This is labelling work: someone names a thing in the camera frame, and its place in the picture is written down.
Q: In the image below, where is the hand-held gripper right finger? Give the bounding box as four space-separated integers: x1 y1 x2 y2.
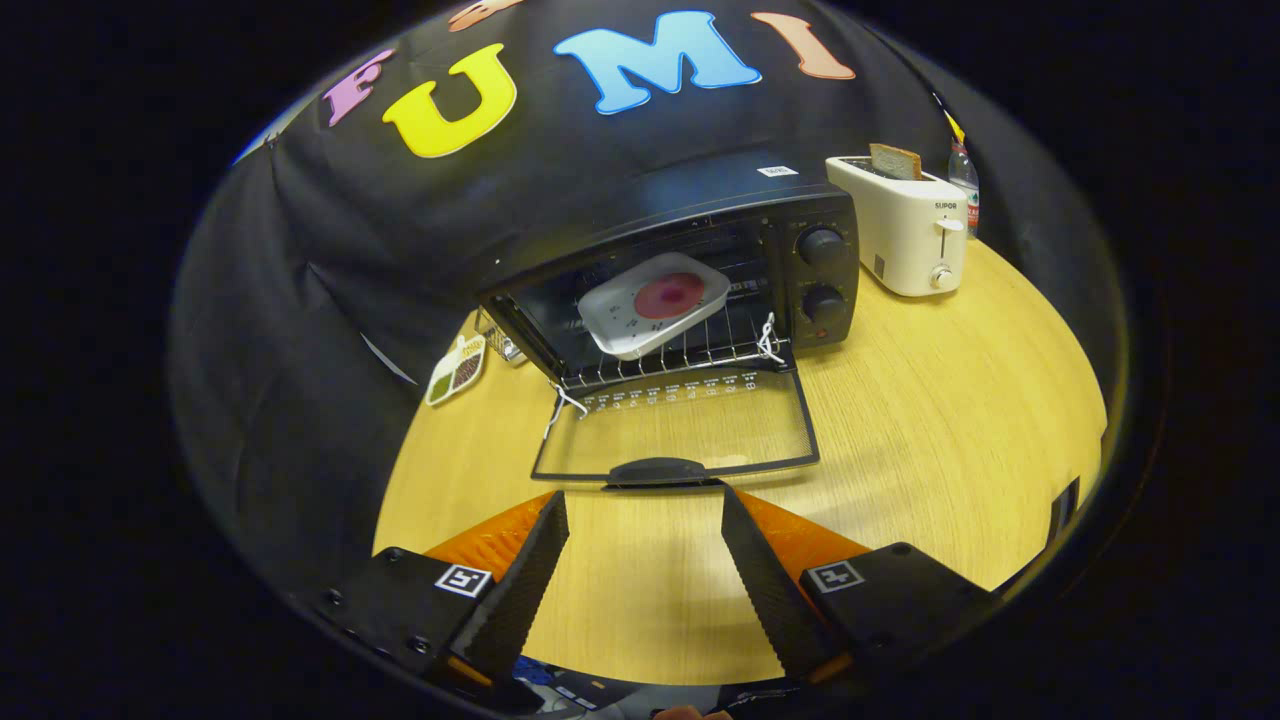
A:
720 485 1001 686

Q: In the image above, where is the divided dish of seeds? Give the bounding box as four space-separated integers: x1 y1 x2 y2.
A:
425 333 488 407

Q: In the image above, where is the round pink ham slice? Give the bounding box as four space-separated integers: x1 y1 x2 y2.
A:
634 274 706 321

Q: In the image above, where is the black toaster oven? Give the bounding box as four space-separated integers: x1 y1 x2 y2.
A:
475 148 861 491

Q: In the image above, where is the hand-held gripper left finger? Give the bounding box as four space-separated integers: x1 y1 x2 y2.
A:
300 490 571 691

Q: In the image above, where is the black table edge clamp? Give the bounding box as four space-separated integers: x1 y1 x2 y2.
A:
1048 478 1081 546

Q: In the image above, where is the clear water bottle red label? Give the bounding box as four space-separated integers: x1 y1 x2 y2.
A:
946 140 981 239

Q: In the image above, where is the white square plate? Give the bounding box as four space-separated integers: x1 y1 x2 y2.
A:
577 252 731 362

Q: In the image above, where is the brown bread slice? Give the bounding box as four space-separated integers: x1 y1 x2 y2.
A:
868 143 924 182

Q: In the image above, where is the white bread toaster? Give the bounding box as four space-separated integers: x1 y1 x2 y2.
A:
826 155 969 298

